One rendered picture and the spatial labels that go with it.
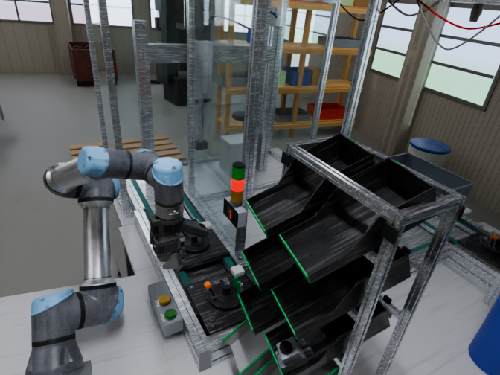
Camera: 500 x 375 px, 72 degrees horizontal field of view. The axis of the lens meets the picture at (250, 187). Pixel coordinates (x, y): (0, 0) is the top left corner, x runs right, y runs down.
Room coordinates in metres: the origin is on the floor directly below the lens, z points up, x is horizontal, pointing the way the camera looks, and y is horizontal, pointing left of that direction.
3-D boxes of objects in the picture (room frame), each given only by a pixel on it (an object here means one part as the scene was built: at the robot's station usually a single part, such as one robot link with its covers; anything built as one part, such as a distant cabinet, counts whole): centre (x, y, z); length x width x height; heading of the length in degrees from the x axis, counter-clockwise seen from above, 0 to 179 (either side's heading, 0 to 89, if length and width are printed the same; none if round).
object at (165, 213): (0.77, 0.21, 1.45); 0.08 x 0.08 x 0.05
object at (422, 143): (3.96, -2.11, 0.28); 0.47 x 0.46 x 0.56; 111
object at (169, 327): (0.89, 0.28, 0.93); 0.21 x 0.07 x 0.06; 32
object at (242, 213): (1.16, 0.05, 1.29); 0.12 x 0.05 x 0.25; 32
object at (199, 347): (1.09, 0.32, 0.91); 0.89 x 0.06 x 0.11; 32
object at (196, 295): (0.93, 0.05, 1.01); 0.24 x 0.24 x 0.13; 32
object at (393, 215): (0.69, -0.25, 1.26); 0.36 x 0.21 x 0.80; 32
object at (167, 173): (0.78, 0.21, 1.53); 0.09 x 0.08 x 0.11; 42
